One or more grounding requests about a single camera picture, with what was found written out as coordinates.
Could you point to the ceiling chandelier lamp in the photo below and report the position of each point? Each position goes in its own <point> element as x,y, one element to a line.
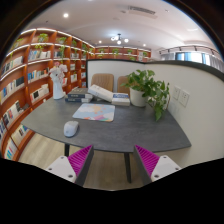
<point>119,40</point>

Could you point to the orange wooden bookshelf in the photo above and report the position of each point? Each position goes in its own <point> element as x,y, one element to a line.
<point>25,82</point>

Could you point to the colourful map mouse pad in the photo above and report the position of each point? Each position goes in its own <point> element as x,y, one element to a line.
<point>96,112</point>

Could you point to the white wall socket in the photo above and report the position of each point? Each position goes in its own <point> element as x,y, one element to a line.
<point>183,98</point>
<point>176,92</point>

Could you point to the white wall socket left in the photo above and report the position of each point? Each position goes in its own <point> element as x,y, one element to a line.
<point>176,92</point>

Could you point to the white wall socket right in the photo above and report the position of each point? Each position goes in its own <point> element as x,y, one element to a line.
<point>183,98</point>

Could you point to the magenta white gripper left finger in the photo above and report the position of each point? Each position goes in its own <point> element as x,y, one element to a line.
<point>73,168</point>

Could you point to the white vase with flowers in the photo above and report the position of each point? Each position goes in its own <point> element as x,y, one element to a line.
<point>57,74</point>

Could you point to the green potted plant white pot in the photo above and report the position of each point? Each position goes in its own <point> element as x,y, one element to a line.
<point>145,90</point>

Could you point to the tan chair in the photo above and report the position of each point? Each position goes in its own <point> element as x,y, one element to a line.
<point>103,80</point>
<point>121,88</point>

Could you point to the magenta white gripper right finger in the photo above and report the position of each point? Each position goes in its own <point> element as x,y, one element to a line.
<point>153,167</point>

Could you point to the left tan chair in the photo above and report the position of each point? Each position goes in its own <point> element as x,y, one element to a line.
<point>103,80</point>

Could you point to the grey desk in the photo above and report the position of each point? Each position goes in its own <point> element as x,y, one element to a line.
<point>131,126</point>

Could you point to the right tan chair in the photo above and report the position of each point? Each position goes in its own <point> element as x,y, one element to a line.
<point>121,88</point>

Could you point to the open white book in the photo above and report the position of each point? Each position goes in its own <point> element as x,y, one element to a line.
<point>100,92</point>

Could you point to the white computer mouse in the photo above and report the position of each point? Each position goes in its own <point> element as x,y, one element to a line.
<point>70,128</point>

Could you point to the dark blue book stack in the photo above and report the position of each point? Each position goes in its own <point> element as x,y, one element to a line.
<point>79,95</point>

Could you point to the white blue book box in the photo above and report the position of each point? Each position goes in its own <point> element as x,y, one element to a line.
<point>121,99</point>

